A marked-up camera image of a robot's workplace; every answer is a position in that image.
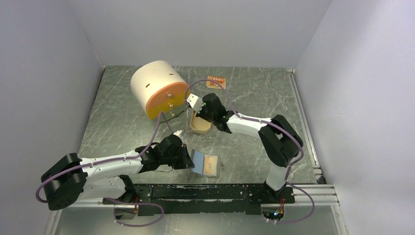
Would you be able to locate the gold oval tray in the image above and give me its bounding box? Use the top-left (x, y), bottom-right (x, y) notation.
top-left (190, 111), bottom-right (212, 134)

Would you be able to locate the orange credit card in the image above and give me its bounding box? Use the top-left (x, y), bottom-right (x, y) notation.
top-left (203, 155), bottom-right (219, 176)

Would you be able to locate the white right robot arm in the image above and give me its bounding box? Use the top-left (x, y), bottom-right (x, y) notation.
top-left (186, 93), bottom-right (303, 203)

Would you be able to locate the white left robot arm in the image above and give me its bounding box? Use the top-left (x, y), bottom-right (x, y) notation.
top-left (36, 134), bottom-right (195, 211)

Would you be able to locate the cream cylindrical drawer box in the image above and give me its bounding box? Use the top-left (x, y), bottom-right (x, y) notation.
top-left (130, 60), bottom-right (189, 120)

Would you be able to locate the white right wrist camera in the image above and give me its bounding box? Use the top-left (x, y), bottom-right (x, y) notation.
top-left (186, 94), bottom-right (204, 113)

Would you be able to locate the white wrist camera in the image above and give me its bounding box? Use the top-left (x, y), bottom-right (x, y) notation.
top-left (173, 130), bottom-right (184, 138)
top-left (186, 94), bottom-right (204, 113)

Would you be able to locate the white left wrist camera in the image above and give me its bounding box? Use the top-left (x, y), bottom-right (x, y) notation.
top-left (173, 130), bottom-right (184, 138)

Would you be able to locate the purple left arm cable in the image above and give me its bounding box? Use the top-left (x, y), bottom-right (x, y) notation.
top-left (35, 111), bottom-right (176, 204)

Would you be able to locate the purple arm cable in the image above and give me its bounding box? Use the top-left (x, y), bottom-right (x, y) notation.
top-left (184, 79), bottom-right (305, 182)
top-left (35, 111), bottom-right (176, 204)

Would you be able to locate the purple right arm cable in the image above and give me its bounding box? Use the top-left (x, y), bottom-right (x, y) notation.
top-left (184, 79), bottom-right (305, 182)

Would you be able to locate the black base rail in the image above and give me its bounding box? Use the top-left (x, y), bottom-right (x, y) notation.
top-left (117, 184), bottom-right (295, 216)

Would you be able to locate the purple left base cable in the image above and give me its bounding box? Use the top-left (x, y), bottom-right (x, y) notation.
top-left (103, 198), bottom-right (165, 228)

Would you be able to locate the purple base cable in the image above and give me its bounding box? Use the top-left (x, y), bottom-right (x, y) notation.
top-left (264, 181), bottom-right (316, 225)
top-left (103, 198), bottom-right (165, 228)

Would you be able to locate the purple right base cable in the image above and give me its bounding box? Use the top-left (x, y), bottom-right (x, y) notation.
top-left (264, 181), bottom-right (316, 225)

